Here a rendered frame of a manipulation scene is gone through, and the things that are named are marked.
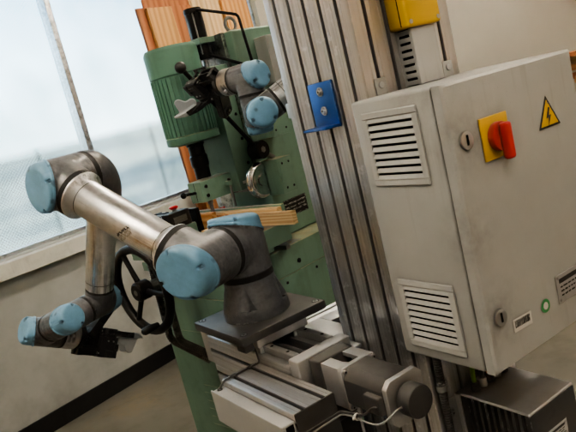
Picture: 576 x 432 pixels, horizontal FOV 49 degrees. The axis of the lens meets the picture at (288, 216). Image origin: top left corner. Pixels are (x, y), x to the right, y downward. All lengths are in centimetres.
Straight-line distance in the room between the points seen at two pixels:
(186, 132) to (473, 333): 125
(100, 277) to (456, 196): 104
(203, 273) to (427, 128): 52
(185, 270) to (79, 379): 223
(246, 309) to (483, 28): 297
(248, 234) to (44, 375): 213
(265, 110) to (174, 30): 227
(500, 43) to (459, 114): 305
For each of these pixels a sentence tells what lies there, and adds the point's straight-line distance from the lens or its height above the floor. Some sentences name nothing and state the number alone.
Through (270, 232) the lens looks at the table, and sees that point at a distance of 193.
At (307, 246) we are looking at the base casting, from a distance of 215.
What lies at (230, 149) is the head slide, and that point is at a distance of 215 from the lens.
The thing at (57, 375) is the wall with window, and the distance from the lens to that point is 338.
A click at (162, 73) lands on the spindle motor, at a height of 143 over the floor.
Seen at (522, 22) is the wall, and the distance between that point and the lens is 399.
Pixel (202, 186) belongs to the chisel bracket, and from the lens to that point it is 210.
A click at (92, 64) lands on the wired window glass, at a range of 368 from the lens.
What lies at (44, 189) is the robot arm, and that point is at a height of 120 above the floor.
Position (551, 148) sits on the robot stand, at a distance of 118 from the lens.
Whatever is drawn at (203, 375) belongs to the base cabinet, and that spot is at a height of 43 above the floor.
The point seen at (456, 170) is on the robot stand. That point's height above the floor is 110.
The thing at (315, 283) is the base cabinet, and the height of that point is 64.
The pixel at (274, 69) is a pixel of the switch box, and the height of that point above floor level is 136.
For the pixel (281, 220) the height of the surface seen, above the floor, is 91.
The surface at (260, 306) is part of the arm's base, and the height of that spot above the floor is 85.
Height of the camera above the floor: 127
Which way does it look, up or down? 10 degrees down
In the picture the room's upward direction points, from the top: 14 degrees counter-clockwise
